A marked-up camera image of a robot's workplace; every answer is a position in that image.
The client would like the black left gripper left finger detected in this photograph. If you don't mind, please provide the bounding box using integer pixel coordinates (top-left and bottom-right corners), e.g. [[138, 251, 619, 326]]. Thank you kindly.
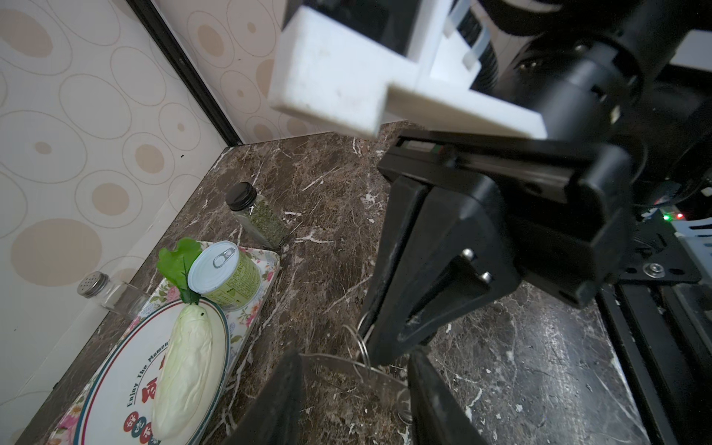
[[222, 352, 303, 445]]

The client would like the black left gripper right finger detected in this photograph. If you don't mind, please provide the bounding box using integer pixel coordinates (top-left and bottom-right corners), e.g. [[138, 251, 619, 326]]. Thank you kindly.
[[407, 349, 486, 445]]

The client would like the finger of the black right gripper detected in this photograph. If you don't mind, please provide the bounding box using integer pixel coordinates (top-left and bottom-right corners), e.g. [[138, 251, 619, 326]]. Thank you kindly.
[[363, 187, 521, 365], [358, 176, 429, 334]]

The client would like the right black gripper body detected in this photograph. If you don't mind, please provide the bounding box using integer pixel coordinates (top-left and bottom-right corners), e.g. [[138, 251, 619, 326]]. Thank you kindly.
[[378, 130, 634, 309]]

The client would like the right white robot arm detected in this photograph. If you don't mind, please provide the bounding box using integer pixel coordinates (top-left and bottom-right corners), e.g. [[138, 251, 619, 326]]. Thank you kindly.
[[358, 1, 711, 366]]

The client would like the pale napa cabbage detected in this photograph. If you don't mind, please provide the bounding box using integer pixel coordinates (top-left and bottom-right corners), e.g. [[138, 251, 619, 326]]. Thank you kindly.
[[152, 304, 212, 441]]

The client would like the green labelled tin can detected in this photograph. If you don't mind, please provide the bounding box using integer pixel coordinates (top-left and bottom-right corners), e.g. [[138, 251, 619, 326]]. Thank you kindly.
[[187, 241, 261, 311]]

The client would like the green herb spice jar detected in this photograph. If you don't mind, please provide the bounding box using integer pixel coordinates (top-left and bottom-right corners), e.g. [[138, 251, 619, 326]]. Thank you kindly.
[[225, 182, 289, 251]]

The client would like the white round plate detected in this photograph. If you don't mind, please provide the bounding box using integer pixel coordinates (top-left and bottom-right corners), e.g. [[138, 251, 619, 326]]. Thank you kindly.
[[72, 299, 230, 444]]

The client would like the green plastic leaf vegetable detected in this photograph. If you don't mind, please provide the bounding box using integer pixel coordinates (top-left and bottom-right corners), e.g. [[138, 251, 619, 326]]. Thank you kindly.
[[157, 237, 202, 305]]

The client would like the clear glass shaker bottle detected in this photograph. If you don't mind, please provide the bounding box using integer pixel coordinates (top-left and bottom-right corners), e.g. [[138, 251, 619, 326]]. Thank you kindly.
[[77, 271, 149, 320]]

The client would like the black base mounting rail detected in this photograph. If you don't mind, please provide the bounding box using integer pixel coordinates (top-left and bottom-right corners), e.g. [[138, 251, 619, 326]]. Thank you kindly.
[[597, 211, 711, 444]]

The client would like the black vertical right corner post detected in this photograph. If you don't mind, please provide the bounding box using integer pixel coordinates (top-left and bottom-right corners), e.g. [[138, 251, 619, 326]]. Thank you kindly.
[[126, 0, 244, 148]]

